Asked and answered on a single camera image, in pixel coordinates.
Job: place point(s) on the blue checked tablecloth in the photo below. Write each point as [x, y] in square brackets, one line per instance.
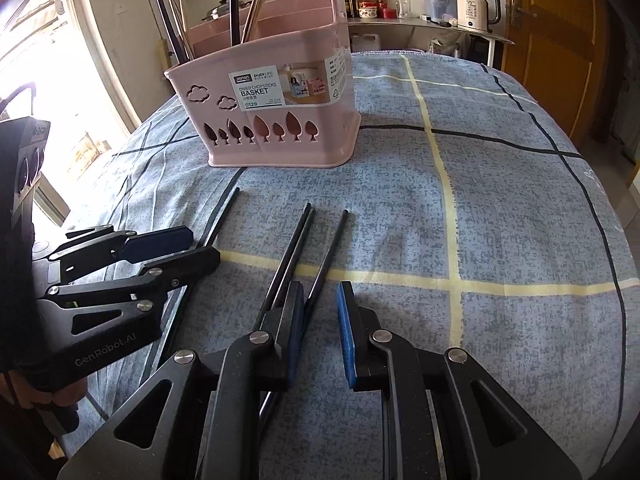
[500, 240]

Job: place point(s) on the wooden door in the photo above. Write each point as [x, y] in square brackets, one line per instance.
[555, 45]

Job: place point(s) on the stainless steel counter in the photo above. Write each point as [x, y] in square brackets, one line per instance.
[425, 27]

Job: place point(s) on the black chopstick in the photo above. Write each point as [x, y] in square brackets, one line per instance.
[296, 255]
[327, 255]
[162, 15]
[286, 255]
[233, 5]

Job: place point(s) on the pink plastic chopstick basket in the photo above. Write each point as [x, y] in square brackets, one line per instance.
[320, 130]

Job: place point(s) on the metal chopstick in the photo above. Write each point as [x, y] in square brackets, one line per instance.
[181, 30]
[254, 5]

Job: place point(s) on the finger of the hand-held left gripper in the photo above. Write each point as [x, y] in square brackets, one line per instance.
[195, 260]
[160, 242]

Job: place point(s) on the clear plastic storage box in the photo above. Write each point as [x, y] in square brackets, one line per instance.
[436, 6]

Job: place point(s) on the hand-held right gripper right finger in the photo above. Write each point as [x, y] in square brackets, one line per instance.
[347, 335]

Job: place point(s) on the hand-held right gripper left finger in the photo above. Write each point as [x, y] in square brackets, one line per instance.
[295, 330]

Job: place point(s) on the stainless steel steamer pot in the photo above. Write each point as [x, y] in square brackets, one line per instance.
[225, 12]

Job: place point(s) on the person's left hand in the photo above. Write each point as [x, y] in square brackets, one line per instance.
[55, 397]

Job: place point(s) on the clear glass cup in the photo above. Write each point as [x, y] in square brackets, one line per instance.
[405, 9]

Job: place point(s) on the yellowed power strip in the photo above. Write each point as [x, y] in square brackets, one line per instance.
[165, 54]

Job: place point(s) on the white jar with red lid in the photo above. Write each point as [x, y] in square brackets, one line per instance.
[368, 8]

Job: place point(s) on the white electric kettle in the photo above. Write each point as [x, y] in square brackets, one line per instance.
[475, 7]

